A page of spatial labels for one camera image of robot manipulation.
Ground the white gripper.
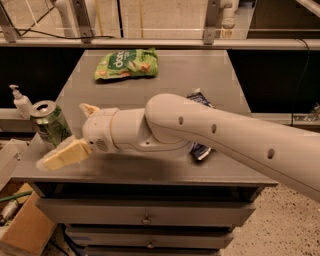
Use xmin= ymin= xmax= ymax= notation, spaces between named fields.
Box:
xmin=36 ymin=103 xmax=119 ymax=171

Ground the green soda can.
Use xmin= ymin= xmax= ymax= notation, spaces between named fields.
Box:
xmin=30 ymin=100 xmax=72 ymax=148

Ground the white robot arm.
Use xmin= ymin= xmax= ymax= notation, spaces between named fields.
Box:
xmin=37 ymin=94 xmax=320 ymax=202

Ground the white pump sanitizer bottle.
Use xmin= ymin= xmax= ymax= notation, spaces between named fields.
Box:
xmin=9 ymin=85 xmax=32 ymax=119

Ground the grey drawer cabinet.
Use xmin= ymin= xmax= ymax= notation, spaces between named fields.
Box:
xmin=13 ymin=50 xmax=274 ymax=256

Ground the top grey drawer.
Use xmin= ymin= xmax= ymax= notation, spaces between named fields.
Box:
xmin=36 ymin=199 xmax=255 ymax=227

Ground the grey drawer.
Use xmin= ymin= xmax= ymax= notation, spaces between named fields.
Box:
xmin=36 ymin=199 xmax=255 ymax=227
xmin=66 ymin=227 xmax=233 ymax=249

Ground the green snack bag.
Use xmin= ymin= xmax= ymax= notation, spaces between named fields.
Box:
xmin=94 ymin=48 xmax=158 ymax=80

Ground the cardboard box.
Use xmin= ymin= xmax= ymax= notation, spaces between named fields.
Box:
xmin=0 ymin=192 xmax=56 ymax=256

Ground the blue Kettle chips bag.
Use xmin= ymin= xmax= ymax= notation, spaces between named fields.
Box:
xmin=185 ymin=88 xmax=214 ymax=162

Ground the grey metal rail frame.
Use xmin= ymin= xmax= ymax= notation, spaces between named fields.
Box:
xmin=0 ymin=0 xmax=320 ymax=50

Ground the black cable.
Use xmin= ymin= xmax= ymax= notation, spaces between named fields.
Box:
xmin=13 ymin=28 xmax=116 ymax=40

